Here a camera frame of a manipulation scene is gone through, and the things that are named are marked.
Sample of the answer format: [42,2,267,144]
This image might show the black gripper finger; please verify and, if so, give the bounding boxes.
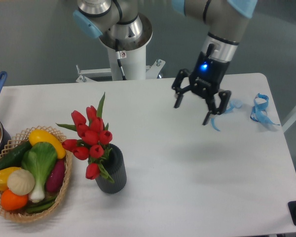
[171,68,193,109]
[202,89,232,126]

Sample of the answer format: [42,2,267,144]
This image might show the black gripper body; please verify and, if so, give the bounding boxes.
[189,52,230,99]

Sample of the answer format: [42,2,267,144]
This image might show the red tulip bouquet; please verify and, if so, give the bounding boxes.
[57,94,114,183]

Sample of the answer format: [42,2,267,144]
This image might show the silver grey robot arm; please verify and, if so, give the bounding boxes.
[73,0,257,124]

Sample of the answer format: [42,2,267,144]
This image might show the dark grey ribbed vase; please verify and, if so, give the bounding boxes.
[95,144,127,194]

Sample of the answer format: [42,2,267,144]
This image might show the light blue curled ribbon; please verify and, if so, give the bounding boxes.
[210,99,243,131]

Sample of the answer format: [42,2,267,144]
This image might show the blue knotted ribbon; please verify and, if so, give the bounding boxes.
[250,93,280,125]

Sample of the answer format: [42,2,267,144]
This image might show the yellow squash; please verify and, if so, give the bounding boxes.
[29,129,66,159]

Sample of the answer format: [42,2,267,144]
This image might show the purple sweet potato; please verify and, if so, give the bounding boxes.
[45,159,65,193]

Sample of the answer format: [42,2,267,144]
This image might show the green bok choy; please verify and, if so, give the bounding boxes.
[22,142,57,203]

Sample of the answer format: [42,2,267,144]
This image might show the woven wicker basket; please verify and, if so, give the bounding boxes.
[0,127,73,223]

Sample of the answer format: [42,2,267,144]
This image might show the dark green cucumber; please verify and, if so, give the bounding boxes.
[0,141,32,170]

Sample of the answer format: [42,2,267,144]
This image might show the cream steamed bun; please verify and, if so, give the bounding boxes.
[7,169,35,196]

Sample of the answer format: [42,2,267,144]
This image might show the green bean pods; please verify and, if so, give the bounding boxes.
[25,196,56,214]

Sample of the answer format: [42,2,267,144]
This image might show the yellow bell pepper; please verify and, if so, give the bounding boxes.
[0,167,21,191]

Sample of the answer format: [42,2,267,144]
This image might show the orange fruit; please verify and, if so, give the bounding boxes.
[0,189,28,211]

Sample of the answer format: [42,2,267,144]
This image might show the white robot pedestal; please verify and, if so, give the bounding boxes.
[76,44,166,83]

